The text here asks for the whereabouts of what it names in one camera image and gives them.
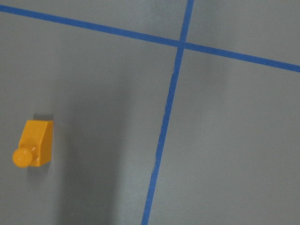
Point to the orange trapezoid block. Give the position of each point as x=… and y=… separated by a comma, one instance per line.
x=35, y=145

